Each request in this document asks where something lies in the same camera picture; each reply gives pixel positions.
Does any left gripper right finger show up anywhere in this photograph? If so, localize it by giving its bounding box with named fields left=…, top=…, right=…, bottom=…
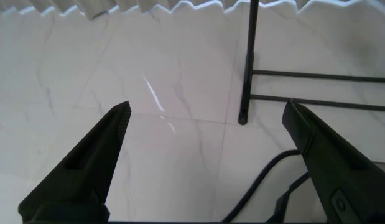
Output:
left=281, top=99, right=385, bottom=223

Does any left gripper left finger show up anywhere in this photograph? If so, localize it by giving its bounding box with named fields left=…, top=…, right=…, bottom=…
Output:
left=17, top=101, right=132, bottom=223

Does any black clothes rack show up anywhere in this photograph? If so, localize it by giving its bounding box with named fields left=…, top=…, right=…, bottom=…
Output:
left=238, top=0, right=385, bottom=126

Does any white curtain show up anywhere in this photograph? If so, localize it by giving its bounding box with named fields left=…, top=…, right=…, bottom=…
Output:
left=0, top=0, right=385, bottom=20

